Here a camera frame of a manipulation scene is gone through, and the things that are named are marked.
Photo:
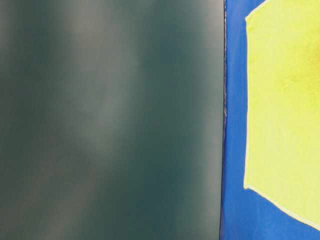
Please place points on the blue table cloth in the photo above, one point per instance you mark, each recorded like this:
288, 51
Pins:
245, 215

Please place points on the yellow-green towel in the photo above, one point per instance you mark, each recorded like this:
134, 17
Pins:
282, 158

